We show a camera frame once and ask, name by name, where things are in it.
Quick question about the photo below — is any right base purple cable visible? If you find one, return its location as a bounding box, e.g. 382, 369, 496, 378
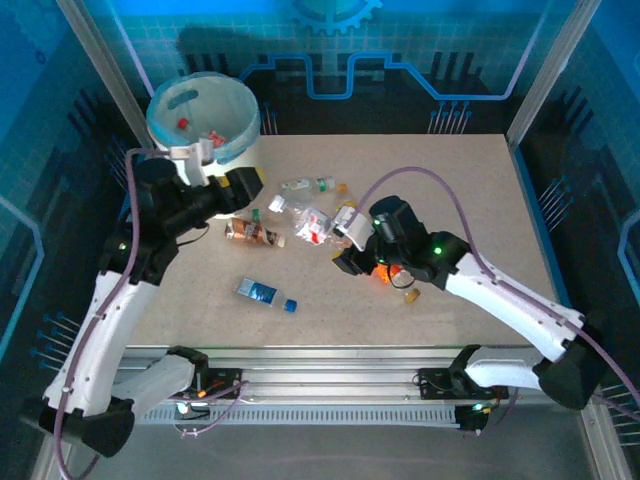
477, 389, 521, 436

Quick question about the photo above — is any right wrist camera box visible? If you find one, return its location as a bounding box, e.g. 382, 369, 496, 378
332, 205, 376, 253

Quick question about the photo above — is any white green label bottle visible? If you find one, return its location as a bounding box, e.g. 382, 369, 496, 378
279, 176, 336, 194

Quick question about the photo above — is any slotted cable duct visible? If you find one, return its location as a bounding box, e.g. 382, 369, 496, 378
134, 405, 464, 429

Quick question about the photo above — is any grey metal shelf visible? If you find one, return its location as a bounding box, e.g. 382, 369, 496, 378
29, 389, 636, 480

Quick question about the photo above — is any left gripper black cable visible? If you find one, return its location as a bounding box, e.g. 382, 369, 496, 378
177, 223, 211, 248

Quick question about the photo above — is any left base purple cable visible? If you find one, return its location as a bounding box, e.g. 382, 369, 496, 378
172, 368, 251, 440

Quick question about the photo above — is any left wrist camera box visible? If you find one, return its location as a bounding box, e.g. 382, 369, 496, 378
168, 140, 216, 187

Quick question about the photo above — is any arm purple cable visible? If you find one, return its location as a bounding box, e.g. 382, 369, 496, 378
52, 148, 176, 480
349, 166, 640, 421

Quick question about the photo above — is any brown label bottle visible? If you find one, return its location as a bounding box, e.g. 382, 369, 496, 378
224, 216, 287, 249

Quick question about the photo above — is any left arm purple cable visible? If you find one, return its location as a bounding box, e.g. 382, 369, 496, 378
52, 148, 176, 480

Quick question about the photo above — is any blue label bottle blue cap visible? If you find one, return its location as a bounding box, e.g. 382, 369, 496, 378
234, 277, 299, 314

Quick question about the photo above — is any clear bottle white cap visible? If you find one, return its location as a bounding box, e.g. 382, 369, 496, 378
268, 193, 353, 250

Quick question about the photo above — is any white bin blue liner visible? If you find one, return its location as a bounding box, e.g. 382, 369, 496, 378
144, 72, 266, 221

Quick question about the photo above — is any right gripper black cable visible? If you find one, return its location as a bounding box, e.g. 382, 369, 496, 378
388, 267, 417, 292

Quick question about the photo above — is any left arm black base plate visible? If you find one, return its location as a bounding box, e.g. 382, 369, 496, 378
169, 367, 245, 401

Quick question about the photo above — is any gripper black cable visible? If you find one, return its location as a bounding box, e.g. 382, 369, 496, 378
177, 223, 211, 248
388, 267, 417, 292

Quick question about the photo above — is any orange label bottle gold cap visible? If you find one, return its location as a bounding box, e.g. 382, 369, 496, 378
372, 263, 423, 305

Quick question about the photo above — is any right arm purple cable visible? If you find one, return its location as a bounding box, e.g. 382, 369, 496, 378
349, 166, 640, 421

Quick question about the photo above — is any black base connector box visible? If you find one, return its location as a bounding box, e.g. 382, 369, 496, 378
457, 402, 489, 435
173, 397, 211, 422

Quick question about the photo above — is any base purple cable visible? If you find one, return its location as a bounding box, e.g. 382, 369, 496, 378
172, 368, 251, 440
477, 389, 521, 436

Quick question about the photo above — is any aluminium rail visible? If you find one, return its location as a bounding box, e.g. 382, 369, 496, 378
62, 347, 599, 401

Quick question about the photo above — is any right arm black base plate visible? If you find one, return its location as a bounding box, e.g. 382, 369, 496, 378
416, 367, 510, 401

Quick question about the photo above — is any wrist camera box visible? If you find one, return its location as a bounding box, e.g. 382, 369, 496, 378
332, 205, 376, 253
168, 140, 216, 187

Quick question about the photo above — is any aluminium frame post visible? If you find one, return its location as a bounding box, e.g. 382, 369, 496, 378
505, 0, 604, 149
54, 0, 159, 154

